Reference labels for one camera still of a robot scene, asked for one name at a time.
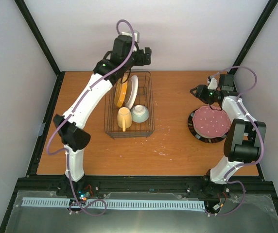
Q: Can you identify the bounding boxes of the pink polka dot plate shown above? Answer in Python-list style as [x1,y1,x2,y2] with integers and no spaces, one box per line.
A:
[192,105,231,139]

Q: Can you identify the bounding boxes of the black striped plate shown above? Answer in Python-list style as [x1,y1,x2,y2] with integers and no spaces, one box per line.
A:
[188,110,228,144]

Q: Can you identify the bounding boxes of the white blue striped plate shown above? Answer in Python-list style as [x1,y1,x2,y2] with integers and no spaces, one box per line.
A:
[124,75,139,110]

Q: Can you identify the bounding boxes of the grey wire dish rack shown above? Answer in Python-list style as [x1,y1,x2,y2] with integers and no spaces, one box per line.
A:
[104,71,155,138]

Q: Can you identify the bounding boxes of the light green ceramic bowl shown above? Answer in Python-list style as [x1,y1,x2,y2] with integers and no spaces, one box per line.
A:
[131,104,150,123]

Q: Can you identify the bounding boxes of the yellow ceramic mug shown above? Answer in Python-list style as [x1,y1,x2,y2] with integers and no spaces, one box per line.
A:
[117,107,132,132]

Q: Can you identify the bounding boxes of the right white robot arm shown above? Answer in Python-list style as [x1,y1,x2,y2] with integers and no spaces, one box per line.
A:
[188,74,266,195]

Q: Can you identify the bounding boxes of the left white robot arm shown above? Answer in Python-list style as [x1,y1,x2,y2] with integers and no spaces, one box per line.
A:
[53,34,152,196]

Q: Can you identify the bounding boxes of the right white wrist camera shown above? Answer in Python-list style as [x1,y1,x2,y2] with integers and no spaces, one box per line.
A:
[208,76,218,90]

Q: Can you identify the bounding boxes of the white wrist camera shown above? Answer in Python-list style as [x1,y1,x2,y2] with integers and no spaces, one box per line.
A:
[208,76,218,90]
[121,31,140,43]

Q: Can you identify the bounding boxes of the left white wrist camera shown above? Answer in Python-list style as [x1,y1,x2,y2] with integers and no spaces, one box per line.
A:
[121,31,140,43]

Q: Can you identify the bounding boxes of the left black frame post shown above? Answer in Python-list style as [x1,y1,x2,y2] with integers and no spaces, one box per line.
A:
[14,0,62,76]

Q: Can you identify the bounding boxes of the black frame post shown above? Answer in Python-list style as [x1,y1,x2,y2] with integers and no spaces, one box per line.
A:
[14,0,62,76]
[232,0,278,67]

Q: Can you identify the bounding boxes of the black aluminium frame rail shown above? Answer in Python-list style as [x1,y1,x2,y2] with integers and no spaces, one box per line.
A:
[15,176,276,197]

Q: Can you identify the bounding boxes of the right black frame post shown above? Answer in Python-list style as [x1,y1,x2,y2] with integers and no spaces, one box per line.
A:
[232,0,278,67]

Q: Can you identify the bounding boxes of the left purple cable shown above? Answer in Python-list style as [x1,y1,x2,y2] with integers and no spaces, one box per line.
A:
[46,19,139,216]

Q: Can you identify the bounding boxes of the light blue slotted cable duct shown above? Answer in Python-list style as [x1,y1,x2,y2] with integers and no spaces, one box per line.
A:
[21,197,205,212]

